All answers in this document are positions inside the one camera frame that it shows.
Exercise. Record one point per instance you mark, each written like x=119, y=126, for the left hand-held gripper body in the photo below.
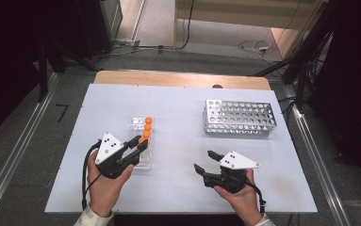
x=110, y=163

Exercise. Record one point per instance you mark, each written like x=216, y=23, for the aluminium floor rail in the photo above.
x=307, y=138
x=18, y=150

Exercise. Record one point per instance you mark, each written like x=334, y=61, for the perforated metal tube rack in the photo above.
x=241, y=121

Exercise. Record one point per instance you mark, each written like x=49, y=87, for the wooden table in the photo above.
x=175, y=79

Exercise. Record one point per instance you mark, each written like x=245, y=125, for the orange-capped test tube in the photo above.
x=149, y=120
x=148, y=127
x=142, y=140
x=146, y=134

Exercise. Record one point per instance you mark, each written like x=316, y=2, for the white work board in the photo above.
x=181, y=188

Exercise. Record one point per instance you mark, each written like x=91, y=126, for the person's left hand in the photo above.
x=106, y=191

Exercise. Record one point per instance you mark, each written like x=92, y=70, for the black cabinet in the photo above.
x=96, y=28

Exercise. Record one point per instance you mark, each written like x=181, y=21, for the light wooden furniture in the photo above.
x=247, y=14

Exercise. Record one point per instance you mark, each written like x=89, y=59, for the clear acrylic tube rack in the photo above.
x=137, y=125

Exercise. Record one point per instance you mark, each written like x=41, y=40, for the grey power strip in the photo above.
x=127, y=42

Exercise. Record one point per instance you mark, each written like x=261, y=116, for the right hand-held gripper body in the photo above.
x=228, y=179

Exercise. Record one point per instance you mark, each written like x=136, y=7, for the person's right hand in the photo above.
x=244, y=204

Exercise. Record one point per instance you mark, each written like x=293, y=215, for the small dark knob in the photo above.
x=217, y=86

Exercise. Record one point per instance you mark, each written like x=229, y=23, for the black metal stand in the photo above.
x=43, y=78
x=300, y=88

